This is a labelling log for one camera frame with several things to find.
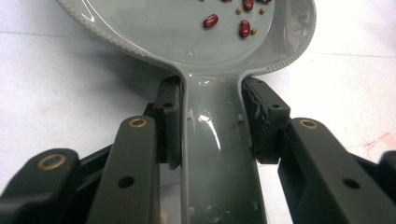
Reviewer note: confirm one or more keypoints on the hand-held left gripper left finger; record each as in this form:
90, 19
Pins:
137, 174

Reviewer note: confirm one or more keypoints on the grey dustpan with orange edge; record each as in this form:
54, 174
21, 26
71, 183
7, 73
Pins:
199, 46

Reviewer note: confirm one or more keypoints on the pile of red and green beans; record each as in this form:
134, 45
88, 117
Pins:
244, 28

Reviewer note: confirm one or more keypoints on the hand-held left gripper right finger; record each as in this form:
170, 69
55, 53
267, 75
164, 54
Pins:
311, 174

